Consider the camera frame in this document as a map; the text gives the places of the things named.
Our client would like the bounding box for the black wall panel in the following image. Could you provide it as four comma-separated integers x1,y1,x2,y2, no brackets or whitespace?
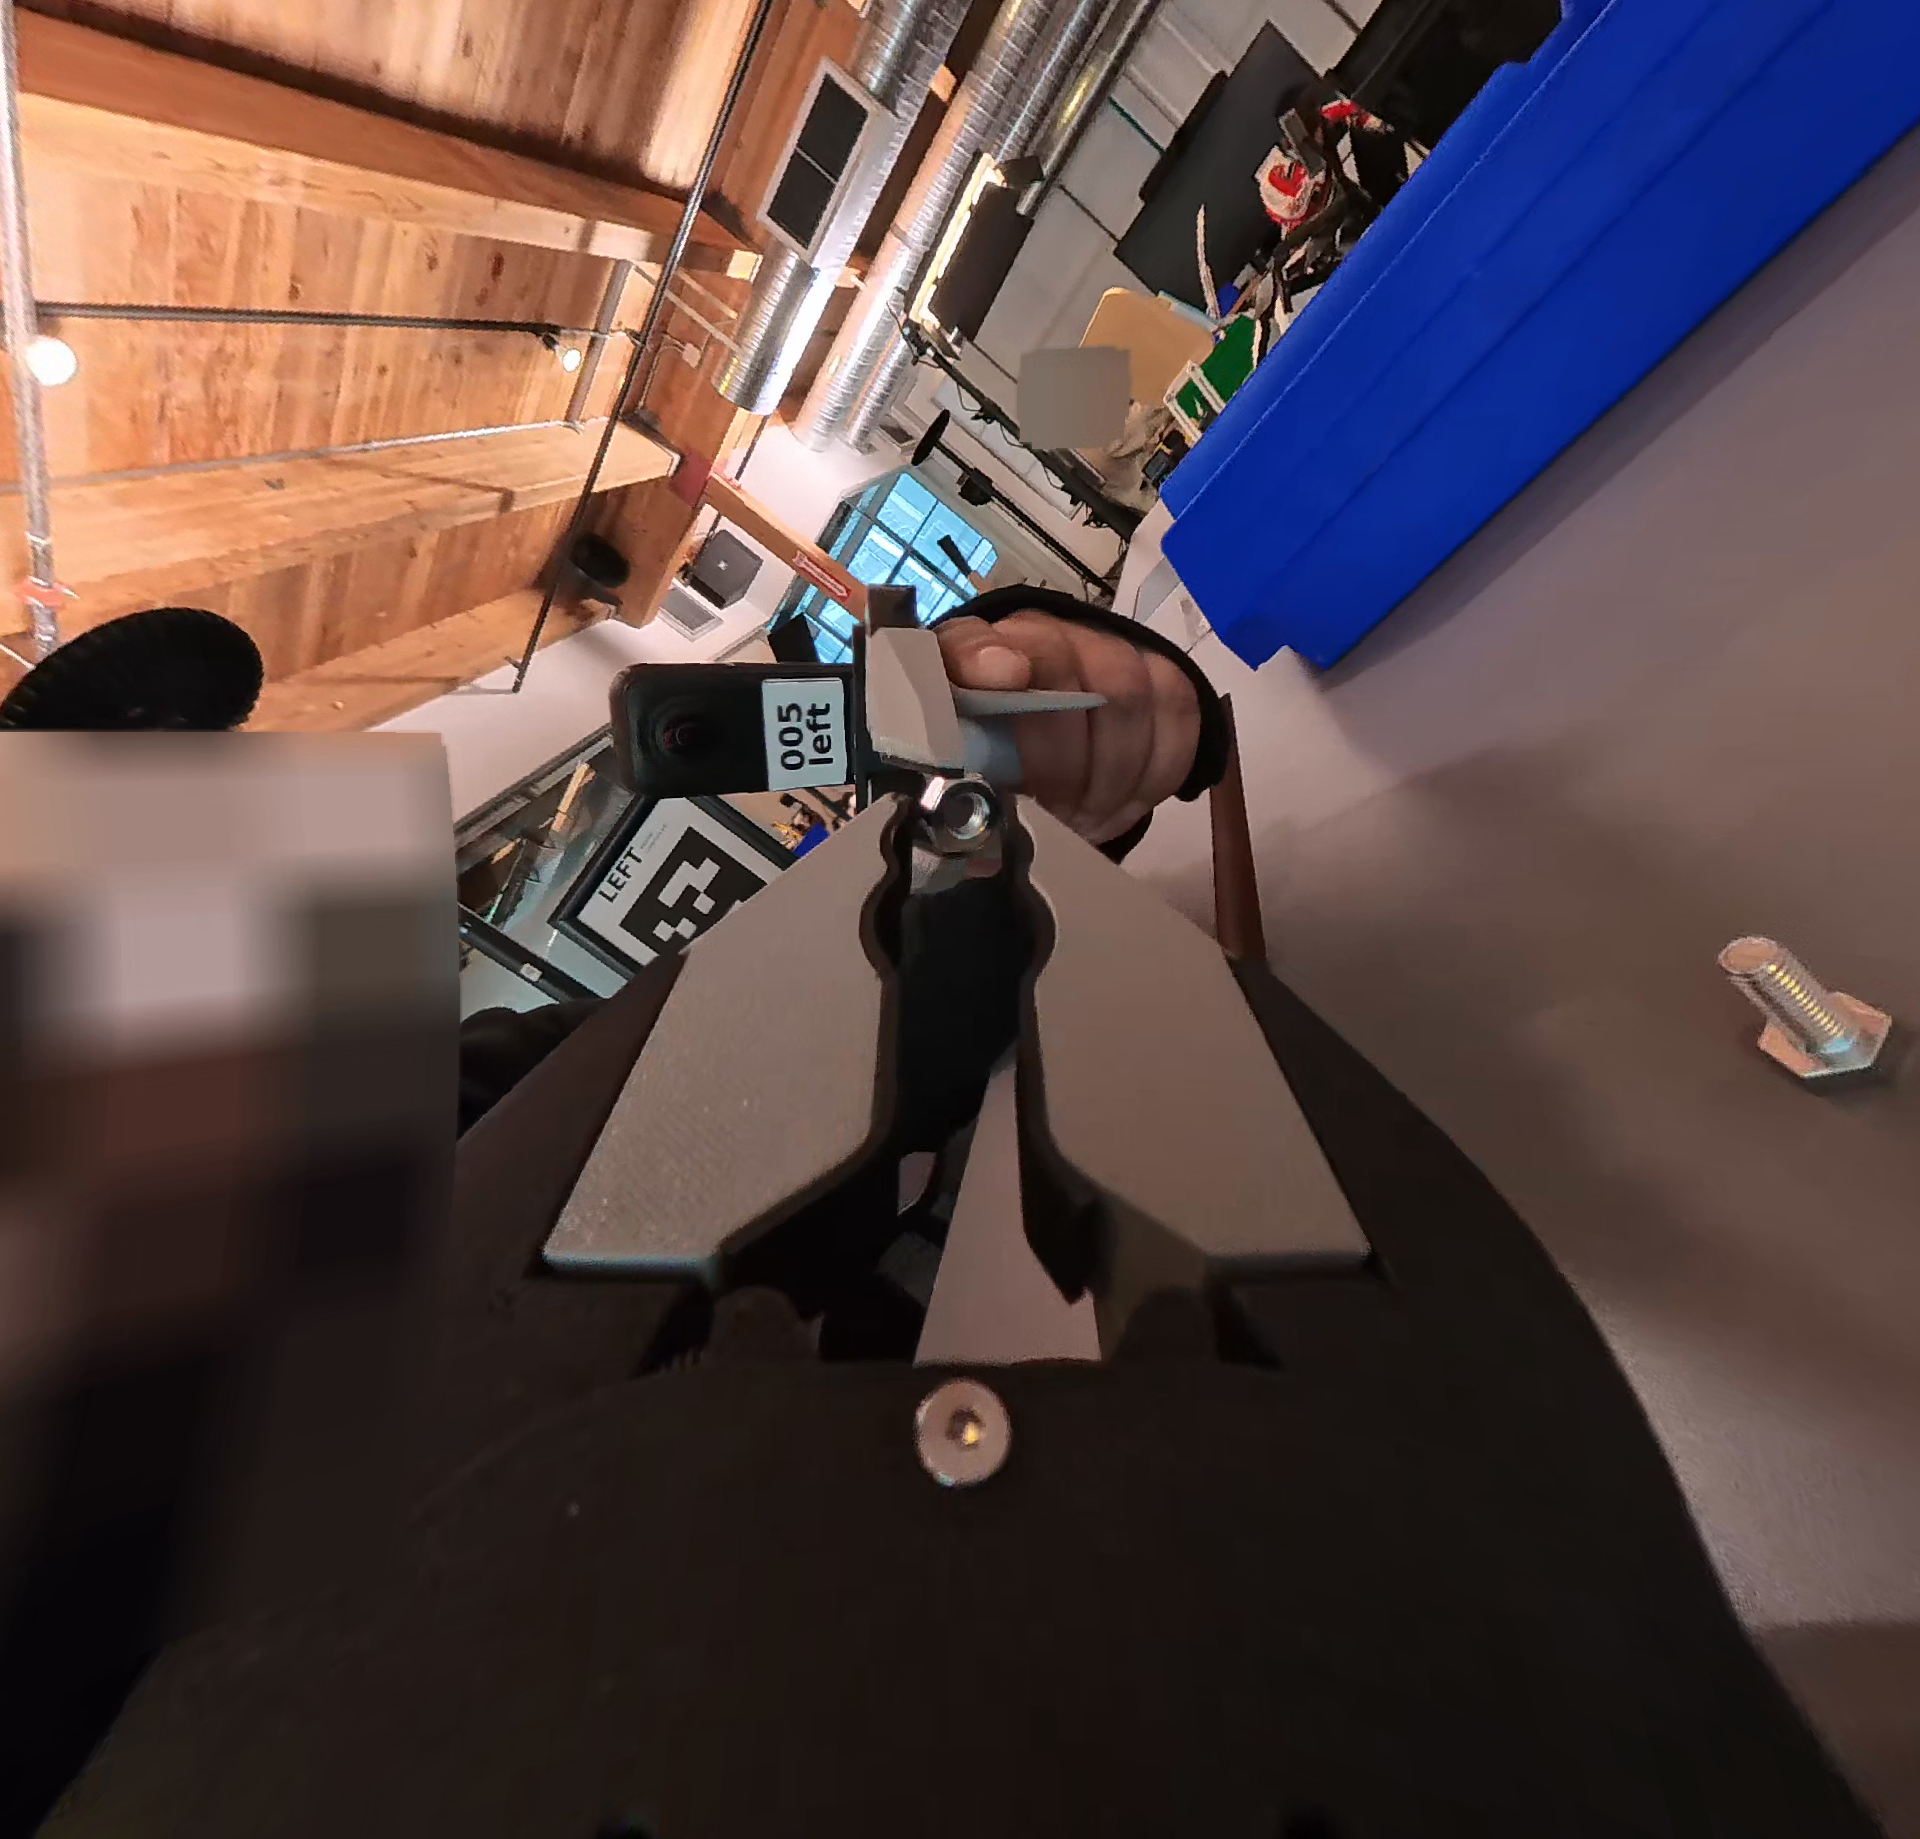
1117,21,1352,288

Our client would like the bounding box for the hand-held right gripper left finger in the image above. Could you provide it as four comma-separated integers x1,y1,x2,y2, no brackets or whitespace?
541,801,915,1280

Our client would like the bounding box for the white ceiling vent box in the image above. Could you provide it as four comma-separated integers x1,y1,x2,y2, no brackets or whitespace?
754,57,882,269

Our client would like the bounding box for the person's left hand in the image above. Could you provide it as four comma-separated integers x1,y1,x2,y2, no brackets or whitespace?
938,589,1220,862

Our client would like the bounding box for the blue plastic bin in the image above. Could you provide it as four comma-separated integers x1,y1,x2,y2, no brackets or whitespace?
1159,0,1920,671

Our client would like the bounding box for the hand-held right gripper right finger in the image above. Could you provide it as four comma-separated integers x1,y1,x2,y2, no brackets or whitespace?
1014,803,1373,1352

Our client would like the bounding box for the black ribbed disc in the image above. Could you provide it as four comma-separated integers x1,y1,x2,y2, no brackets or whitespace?
0,606,268,734

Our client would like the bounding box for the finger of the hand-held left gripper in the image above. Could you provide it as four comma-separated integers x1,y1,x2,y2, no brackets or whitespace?
867,690,1113,797
863,623,1113,711

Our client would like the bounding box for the silver air duct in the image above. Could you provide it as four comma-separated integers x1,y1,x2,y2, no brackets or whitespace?
720,0,1037,415
810,0,1203,452

